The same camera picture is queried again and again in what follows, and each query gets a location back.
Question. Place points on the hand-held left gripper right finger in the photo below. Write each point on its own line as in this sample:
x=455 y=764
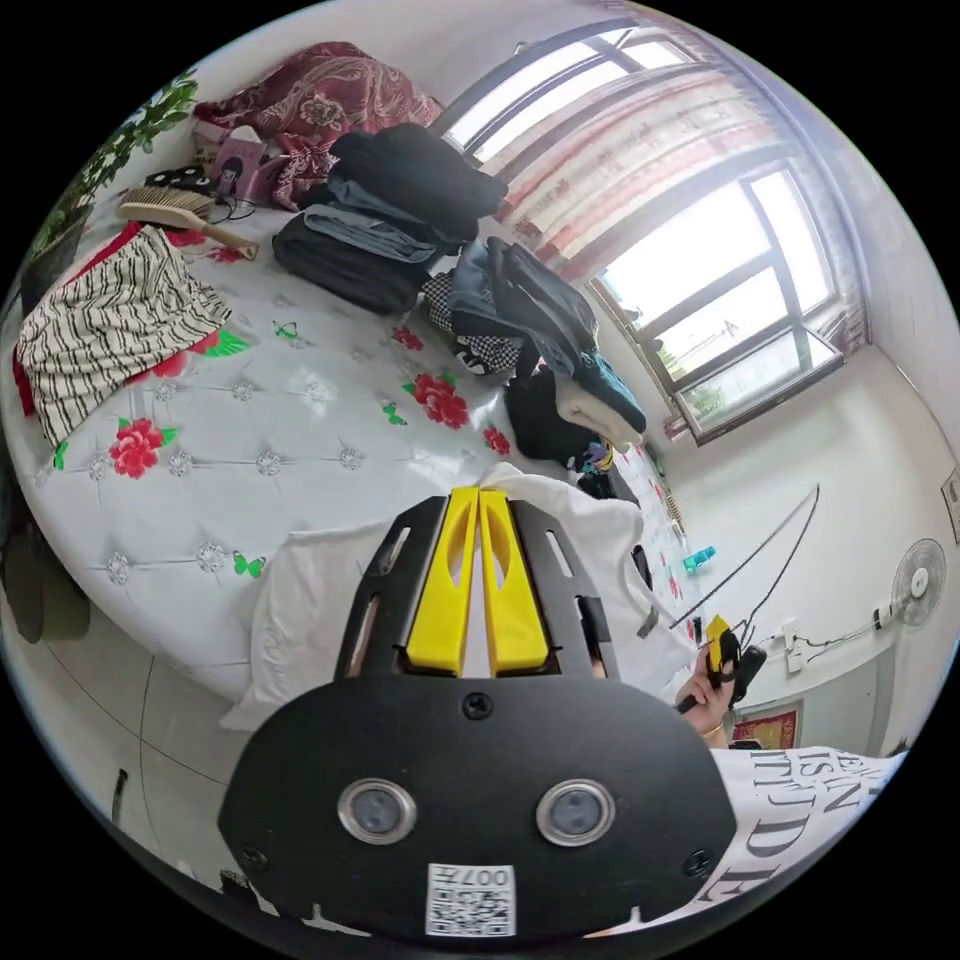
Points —
x=514 y=607

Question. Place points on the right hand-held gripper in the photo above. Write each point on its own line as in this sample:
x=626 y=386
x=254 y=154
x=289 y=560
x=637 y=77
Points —
x=746 y=671

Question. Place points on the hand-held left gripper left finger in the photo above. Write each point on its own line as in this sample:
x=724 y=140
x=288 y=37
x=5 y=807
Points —
x=439 y=600

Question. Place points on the white short sleeve shirt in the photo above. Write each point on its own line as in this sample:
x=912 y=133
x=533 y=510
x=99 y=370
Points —
x=315 y=600

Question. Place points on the person's right hand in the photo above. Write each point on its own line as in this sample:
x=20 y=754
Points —
x=705 y=701

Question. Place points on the white power strip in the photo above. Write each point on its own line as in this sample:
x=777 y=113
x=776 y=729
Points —
x=791 y=649

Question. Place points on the person's body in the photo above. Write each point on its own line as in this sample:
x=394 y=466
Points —
x=795 y=817

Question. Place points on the white standing fan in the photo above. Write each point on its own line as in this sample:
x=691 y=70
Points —
x=916 y=581

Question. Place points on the bed with floral sheet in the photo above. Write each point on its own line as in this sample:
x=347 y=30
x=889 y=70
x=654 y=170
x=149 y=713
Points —
x=300 y=420

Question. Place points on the heap of mixed clothes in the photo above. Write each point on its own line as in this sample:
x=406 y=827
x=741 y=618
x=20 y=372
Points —
x=547 y=322

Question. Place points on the window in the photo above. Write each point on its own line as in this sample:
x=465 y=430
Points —
x=720 y=270

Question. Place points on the pile of dark folded clothes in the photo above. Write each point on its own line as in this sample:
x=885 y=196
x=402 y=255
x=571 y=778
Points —
x=390 y=202

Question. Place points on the black and white striped garment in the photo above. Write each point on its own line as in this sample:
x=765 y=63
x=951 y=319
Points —
x=105 y=330

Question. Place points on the wooden bed brush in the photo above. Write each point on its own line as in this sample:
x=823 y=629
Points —
x=169 y=206

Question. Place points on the pink box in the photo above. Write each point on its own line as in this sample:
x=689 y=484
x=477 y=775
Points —
x=238 y=166

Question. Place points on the red and white patterned curtain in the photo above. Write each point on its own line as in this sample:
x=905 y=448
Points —
x=660 y=150

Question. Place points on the dark red patterned quilt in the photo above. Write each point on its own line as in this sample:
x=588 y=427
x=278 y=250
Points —
x=330 y=90

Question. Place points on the green leafy plant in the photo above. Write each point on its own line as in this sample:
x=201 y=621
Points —
x=112 y=150

